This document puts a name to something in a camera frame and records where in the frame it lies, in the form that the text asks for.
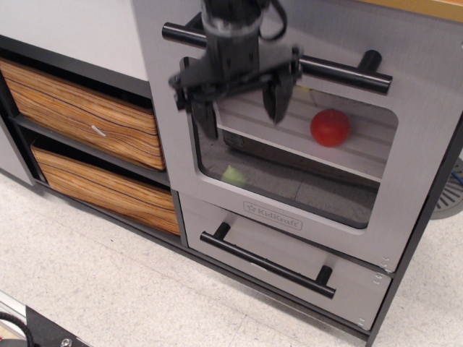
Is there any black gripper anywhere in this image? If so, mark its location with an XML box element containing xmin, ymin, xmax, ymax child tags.
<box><xmin>169</xmin><ymin>33</ymin><xmax>302</xmax><ymax>140</ymax></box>

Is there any black oven door handle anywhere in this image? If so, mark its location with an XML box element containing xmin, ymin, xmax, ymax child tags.
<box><xmin>162</xmin><ymin>14</ymin><xmax>393</xmax><ymax>95</ymax></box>

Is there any grey toy oven door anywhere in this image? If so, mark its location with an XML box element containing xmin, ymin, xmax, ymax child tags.
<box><xmin>132</xmin><ymin>1</ymin><xmax>462</xmax><ymax>273</ymax></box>

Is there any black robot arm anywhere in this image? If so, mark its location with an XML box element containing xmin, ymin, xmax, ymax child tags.
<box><xmin>169</xmin><ymin>1</ymin><xmax>302</xmax><ymax>140</ymax></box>

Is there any white oven shelf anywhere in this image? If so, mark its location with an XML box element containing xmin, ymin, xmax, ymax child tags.
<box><xmin>213</xmin><ymin>87</ymin><xmax>399</xmax><ymax>182</ymax></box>

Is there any green toy pear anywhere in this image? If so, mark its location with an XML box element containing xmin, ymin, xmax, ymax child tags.
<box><xmin>221</xmin><ymin>165</ymin><xmax>246</xmax><ymax>187</ymax></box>

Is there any red toy tomato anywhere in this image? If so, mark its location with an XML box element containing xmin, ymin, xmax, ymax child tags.
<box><xmin>310</xmin><ymin>109</ymin><xmax>352</xmax><ymax>147</ymax></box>

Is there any upper wood-pattern bin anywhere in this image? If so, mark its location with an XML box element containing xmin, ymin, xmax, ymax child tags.
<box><xmin>1</xmin><ymin>59</ymin><xmax>166</xmax><ymax>171</ymax></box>

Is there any wood-pattern bin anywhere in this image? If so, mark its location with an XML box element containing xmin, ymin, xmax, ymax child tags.
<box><xmin>30</xmin><ymin>140</ymin><xmax>180</xmax><ymax>236</ymax></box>
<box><xmin>1</xmin><ymin>59</ymin><xmax>166</xmax><ymax>171</ymax></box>

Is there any grey toy kitchen cabinet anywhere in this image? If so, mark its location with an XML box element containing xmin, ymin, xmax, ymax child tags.
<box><xmin>0</xmin><ymin>0</ymin><xmax>463</xmax><ymax>347</ymax></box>

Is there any lower wood-pattern bin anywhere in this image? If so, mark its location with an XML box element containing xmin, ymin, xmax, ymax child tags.
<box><xmin>30</xmin><ymin>140</ymin><xmax>180</xmax><ymax>236</ymax></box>

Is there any grey lower drawer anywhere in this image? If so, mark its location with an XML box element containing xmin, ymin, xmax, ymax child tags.
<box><xmin>179</xmin><ymin>194</ymin><xmax>391</xmax><ymax>330</ymax></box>

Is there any grey round base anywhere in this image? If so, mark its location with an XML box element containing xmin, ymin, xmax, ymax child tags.
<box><xmin>431</xmin><ymin>158</ymin><xmax>462</xmax><ymax>220</ymax></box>

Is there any black drawer handle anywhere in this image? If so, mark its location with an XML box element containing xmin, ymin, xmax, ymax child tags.
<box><xmin>200</xmin><ymin>222</ymin><xmax>336</xmax><ymax>299</ymax></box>

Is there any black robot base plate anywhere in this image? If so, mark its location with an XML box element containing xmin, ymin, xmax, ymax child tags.
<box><xmin>0</xmin><ymin>305</ymin><xmax>91</xmax><ymax>347</ymax></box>

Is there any black cable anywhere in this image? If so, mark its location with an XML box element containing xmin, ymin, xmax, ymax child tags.
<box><xmin>0</xmin><ymin>310</ymin><xmax>41</xmax><ymax>347</ymax></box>

